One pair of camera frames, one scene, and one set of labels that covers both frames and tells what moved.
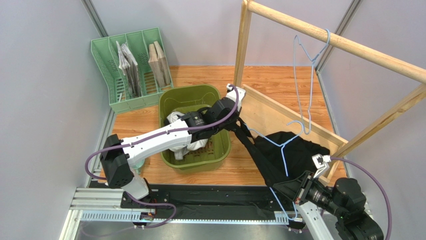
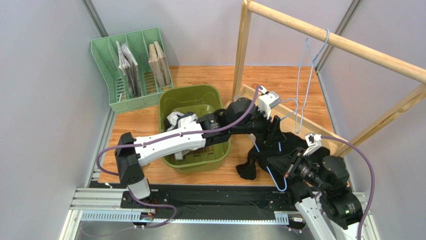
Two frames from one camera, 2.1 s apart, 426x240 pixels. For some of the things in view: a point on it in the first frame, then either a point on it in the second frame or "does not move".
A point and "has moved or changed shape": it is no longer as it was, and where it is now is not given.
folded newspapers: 130,68 does not move
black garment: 279,156 has moved or changed shape
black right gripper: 300,185 → 294,163
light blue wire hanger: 289,216 → 289,112
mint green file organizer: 136,66 does not move
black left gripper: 231,126 → 271,133
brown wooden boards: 159,65 does not move
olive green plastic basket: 185,98 does not move
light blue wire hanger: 326,44 has moved or changed shape
